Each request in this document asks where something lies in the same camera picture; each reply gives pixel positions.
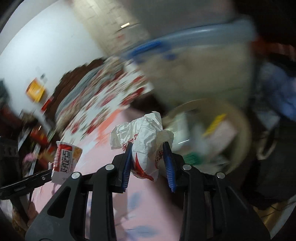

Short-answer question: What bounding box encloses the red white wrapper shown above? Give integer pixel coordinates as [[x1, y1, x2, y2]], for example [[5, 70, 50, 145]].
[[110, 111, 174, 182]]

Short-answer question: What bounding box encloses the silver red foil packet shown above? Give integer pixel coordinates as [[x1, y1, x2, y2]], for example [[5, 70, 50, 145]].
[[51, 141, 83, 185]]

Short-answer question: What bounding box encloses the bottom clear storage box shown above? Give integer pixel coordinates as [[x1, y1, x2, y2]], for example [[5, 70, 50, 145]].
[[122, 18, 256, 109]]

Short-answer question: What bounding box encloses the floral bed sheet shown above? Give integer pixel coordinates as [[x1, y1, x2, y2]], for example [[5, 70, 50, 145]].
[[55, 56, 153, 143]]

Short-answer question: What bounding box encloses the beige trash bin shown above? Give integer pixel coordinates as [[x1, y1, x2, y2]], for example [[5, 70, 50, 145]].
[[162, 98, 252, 174]]

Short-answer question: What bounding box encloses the carved dark wooden headboard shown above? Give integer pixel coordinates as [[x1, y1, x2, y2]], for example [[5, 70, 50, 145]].
[[52, 57, 107, 105]]

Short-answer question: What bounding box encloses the beige leaf pattern curtain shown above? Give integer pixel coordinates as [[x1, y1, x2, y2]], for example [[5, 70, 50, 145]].
[[70, 0, 151, 56]]

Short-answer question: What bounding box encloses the clear storage box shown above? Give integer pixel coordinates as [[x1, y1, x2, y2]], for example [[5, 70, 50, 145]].
[[121, 0, 236, 36], [122, 18, 256, 109]]

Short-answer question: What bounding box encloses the middle clear storage box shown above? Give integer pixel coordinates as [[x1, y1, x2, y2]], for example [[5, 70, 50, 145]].
[[121, 0, 236, 36]]

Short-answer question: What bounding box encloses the yellow paper bag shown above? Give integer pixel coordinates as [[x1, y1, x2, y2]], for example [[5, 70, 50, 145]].
[[26, 78, 46, 102]]

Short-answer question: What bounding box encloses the pile of dark clothes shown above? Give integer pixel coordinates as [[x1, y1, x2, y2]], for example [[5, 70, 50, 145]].
[[241, 39, 295, 209]]

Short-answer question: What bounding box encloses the pink floral tablecloth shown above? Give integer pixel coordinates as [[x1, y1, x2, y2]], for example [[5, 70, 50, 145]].
[[30, 108, 186, 241]]

